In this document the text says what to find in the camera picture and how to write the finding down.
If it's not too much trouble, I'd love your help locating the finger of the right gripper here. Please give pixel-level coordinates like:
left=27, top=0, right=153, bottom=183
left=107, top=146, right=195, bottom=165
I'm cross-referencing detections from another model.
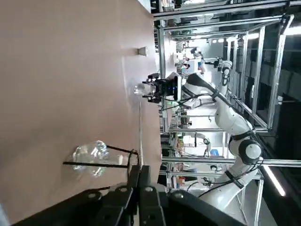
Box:
left=142, top=92, right=161, bottom=104
left=142, top=73, right=161, bottom=85

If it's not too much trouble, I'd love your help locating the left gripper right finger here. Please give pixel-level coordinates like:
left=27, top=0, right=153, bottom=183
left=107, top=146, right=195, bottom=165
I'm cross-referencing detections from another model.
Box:
left=138, top=165, right=166, bottom=226

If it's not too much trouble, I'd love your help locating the aluminium frame rack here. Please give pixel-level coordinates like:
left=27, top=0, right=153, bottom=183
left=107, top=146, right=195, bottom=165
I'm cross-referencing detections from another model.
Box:
left=150, top=0, right=294, bottom=226

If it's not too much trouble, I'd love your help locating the clear glass beaker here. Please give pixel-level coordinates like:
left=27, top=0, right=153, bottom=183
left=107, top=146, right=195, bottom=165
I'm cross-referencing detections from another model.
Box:
left=134, top=82, right=157, bottom=97

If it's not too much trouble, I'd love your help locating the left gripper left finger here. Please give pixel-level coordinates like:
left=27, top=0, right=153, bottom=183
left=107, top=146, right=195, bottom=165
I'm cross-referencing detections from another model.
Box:
left=94, top=165, right=140, bottom=226

